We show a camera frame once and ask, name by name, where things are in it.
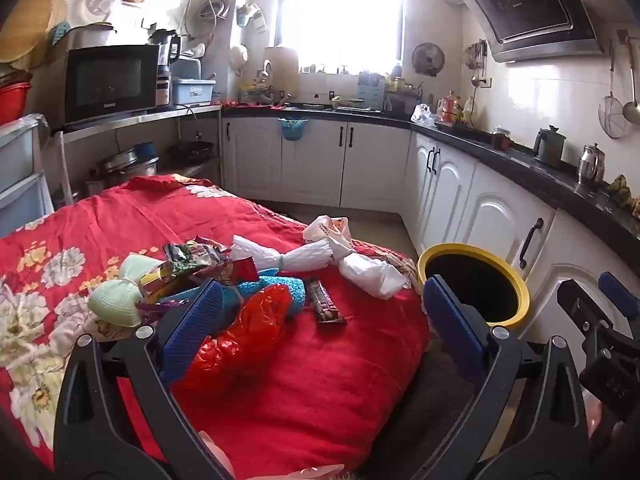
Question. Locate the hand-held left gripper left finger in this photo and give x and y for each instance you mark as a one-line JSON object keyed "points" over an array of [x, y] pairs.
{"points": [[192, 330]]}

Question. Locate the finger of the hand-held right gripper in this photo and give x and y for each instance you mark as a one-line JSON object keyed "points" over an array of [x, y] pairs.
{"points": [[620, 292], [582, 307]]}

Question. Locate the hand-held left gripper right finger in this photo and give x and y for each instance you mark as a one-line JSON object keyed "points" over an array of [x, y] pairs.
{"points": [[452, 325]]}

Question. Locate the purple shiny wrapper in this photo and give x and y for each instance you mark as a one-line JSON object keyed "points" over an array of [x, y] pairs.
{"points": [[160, 310]]}

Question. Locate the yellow brown snack wrapper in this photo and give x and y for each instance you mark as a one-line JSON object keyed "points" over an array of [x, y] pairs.
{"points": [[167, 282]]}

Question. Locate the red plastic bag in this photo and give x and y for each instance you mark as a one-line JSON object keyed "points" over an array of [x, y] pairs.
{"points": [[250, 330]]}

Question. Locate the yellow rimmed trash bin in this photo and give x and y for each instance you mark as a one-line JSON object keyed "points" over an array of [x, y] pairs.
{"points": [[520, 290]]}

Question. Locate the teal towel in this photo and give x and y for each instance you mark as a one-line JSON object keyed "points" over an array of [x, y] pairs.
{"points": [[252, 285]]}

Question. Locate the green snack packet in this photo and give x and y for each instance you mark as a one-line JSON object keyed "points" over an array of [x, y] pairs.
{"points": [[187, 255]]}

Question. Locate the pale green knitted cloth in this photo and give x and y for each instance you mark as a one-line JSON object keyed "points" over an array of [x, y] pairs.
{"points": [[117, 295]]}

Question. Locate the dark chocolate bar wrapper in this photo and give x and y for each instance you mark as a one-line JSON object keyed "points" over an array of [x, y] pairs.
{"points": [[325, 302]]}

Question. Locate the brown lumpy food pile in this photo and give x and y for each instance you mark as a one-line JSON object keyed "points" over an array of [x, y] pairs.
{"points": [[625, 195]]}

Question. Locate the red floral blanket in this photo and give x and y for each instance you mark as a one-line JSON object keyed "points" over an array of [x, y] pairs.
{"points": [[310, 385]]}

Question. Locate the stainless steel kettle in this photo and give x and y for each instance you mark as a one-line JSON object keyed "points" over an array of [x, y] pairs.
{"points": [[591, 165]]}

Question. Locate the grey kettle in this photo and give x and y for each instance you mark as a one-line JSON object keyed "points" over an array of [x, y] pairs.
{"points": [[549, 147]]}

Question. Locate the black stone countertop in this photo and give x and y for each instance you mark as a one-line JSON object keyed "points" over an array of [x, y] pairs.
{"points": [[515, 156]]}

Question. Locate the steel pot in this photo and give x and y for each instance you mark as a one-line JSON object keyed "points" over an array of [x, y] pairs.
{"points": [[127, 165]]}

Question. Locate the black wok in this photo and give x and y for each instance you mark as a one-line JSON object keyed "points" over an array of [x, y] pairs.
{"points": [[192, 150]]}

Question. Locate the steel ladle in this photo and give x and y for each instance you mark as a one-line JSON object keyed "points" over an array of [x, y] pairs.
{"points": [[632, 112]]}

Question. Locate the blue enamel pot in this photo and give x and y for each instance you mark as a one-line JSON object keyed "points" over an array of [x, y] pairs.
{"points": [[146, 150]]}

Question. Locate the glass jar red contents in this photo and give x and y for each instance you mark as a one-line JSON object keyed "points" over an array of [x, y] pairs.
{"points": [[501, 138]]}

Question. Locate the white kitchen cabinets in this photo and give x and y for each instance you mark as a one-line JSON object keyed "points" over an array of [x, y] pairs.
{"points": [[310, 160]]}

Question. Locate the clear plastic bag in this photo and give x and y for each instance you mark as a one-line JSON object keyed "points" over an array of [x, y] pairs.
{"points": [[423, 116]]}

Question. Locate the yellow oil bottle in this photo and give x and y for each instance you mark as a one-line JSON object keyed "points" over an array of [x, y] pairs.
{"points": [[468, 111]]}

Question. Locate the red sauce bottle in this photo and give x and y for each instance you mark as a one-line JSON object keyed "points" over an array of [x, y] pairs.
{"points": [[451, 107]]}

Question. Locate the stainless steel shelf rack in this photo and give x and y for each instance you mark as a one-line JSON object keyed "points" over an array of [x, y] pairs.
{"points": [[125, 121]]}

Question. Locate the blue hanging basket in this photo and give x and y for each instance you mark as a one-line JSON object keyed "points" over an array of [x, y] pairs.
{"points": [[292, 131]]}

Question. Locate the plastic drawer cabinet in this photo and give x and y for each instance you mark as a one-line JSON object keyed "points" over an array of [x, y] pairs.
{"points": [[20, 180]]}

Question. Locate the red cloth strip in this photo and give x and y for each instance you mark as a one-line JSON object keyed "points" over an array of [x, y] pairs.
{"points": [[250, 105]]}

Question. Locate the dark seasoning rack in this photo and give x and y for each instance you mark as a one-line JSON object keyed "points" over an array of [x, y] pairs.
{"points": [[400, 99]]}

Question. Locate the blue grey plastic box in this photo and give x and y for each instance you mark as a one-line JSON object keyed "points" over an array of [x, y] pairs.
{"points": [[192, 94]]}

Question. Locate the colourful sink caddy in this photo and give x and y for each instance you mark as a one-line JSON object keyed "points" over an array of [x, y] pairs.
{"points": [[257, 94]]}

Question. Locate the teal desktop drawer organizer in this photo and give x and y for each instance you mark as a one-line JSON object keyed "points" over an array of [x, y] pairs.
{"points": [[371, 91]]}

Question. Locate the white dish container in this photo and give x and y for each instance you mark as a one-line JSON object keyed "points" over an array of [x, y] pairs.
{"points": [[190, 69]]}

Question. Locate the black microwave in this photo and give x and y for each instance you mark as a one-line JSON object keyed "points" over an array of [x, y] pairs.
{"points": [[107, 82]]}

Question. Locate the sink faucet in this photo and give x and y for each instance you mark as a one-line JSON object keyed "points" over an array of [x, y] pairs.
{"points": [[265, 71]]}

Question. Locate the beige cutting board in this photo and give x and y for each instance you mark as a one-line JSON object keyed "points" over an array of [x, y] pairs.
{"points": [[281, 72]]}

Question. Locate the black blender jug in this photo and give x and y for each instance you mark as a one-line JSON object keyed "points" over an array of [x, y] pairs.
{"points": [[164, 47]]}

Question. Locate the red plastic basin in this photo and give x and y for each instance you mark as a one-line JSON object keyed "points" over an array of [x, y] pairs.
{"points": [[14, 102]]}

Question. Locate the black range hood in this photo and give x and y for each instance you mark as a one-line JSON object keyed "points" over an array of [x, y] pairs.
{"points": [[530, 10]]}

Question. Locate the window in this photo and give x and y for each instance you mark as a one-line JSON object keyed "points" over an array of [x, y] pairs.
{"points": [[340, 10]]}

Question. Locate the round woven bamboo tray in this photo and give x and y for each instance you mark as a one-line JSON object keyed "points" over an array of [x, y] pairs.
{"points": [[30, 25]]}

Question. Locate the wall rack kitchen tools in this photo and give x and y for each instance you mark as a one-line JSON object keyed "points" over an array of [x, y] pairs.
{"points": [[476, 60]]}

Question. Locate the grey wall fan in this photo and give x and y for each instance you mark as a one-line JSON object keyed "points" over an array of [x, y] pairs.
{"points": [[428, 59]]}

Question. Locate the white round wall container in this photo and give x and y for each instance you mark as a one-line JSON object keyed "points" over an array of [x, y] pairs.
{"points": [[239, 55]]}

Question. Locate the wall mounted utensil holder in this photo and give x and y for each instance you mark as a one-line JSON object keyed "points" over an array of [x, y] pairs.
{"points": [[250, 16]]}

